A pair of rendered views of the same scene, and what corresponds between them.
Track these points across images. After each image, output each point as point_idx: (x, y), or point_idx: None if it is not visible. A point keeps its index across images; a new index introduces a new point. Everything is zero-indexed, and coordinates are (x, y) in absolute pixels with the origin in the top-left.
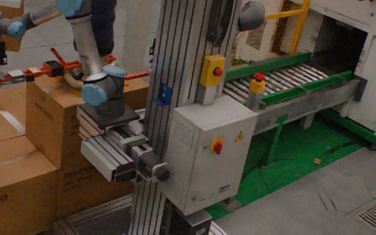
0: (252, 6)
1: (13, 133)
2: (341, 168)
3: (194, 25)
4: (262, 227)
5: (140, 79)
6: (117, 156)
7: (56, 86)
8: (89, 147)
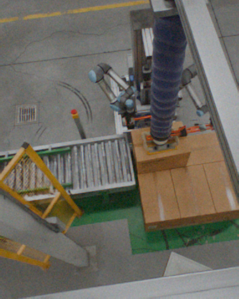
0: (101, 65)
1: (191, 169)
2: (5, 149)
3: None
4: (84, 129)
5: (132, 137)
6: None
7: (178, 139)
8: (181, 92)
